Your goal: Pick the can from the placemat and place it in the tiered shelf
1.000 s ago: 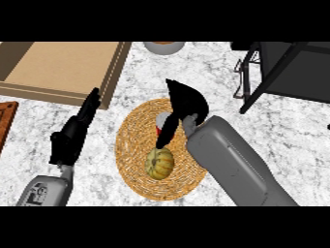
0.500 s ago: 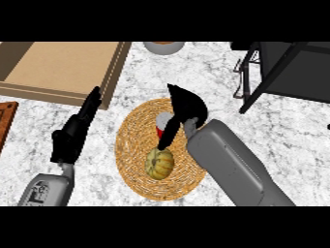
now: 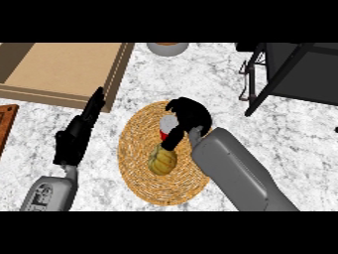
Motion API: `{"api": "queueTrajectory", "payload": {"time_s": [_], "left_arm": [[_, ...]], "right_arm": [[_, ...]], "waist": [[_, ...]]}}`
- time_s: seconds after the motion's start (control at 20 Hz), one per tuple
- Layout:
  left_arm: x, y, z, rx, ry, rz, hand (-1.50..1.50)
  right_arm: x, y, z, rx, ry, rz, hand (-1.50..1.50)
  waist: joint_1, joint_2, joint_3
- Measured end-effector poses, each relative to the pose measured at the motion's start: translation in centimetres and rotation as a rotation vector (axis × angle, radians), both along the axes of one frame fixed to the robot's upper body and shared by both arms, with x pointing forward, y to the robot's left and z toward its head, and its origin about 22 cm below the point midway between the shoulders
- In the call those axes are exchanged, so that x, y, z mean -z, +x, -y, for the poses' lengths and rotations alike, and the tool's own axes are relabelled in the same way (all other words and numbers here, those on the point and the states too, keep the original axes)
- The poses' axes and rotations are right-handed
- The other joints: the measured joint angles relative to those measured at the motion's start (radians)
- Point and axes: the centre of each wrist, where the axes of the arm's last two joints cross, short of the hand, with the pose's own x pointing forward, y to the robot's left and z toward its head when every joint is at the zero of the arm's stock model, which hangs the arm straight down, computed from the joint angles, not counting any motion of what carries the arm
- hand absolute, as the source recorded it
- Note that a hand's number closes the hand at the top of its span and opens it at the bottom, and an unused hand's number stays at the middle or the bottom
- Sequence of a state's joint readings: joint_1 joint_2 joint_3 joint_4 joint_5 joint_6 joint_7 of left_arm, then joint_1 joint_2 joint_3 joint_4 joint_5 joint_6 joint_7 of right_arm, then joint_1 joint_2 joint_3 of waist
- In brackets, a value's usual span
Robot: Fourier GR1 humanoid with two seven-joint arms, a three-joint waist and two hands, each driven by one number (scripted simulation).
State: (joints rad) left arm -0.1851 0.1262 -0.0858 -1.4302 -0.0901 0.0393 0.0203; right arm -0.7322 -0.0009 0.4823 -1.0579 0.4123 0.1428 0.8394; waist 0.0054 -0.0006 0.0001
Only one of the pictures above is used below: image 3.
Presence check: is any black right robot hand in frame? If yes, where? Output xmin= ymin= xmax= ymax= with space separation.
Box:
xmin=160 ymin=96 xmax=214 ymax=152

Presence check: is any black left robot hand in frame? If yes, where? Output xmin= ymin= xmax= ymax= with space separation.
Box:
xmin=53 ymin=86 xmax=106 ymax=167

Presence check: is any red and silver can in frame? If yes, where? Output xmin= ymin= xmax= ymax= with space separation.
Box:
xmin=158 ymin=114 xmax=180 ymax=141

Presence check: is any round woven straw placemat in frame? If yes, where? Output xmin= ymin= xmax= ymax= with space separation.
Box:
xmin=115 ymin=100 xmax=214 ymax=206

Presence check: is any black tiered shelf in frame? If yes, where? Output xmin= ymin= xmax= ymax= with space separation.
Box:
xmin=235 ymin=42 xmax=338 ymax=134

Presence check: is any yellow-green squash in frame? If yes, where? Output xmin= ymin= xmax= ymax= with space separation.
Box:
xmin=146 ymin=144 xmax=179 ymax=177

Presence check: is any open pale wooden drawer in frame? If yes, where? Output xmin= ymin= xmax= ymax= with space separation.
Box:
xmin=0 ymin=42 xmax=136 ymax=114

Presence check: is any grey round bowl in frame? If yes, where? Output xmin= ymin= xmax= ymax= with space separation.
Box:
xmin=145 ymin=42 xmax=191 ymax=58

